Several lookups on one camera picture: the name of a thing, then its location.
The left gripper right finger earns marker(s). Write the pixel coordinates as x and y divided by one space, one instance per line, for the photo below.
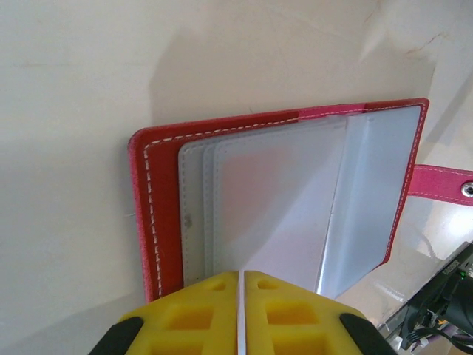
258 333

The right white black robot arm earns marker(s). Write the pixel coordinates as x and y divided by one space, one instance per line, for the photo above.
454 296

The aluminium mounting rail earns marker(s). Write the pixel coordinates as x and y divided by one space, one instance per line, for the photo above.
399 318

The red card holder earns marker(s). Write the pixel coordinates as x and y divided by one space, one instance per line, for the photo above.
162 177

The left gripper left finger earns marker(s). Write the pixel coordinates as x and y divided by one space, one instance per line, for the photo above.
221 333

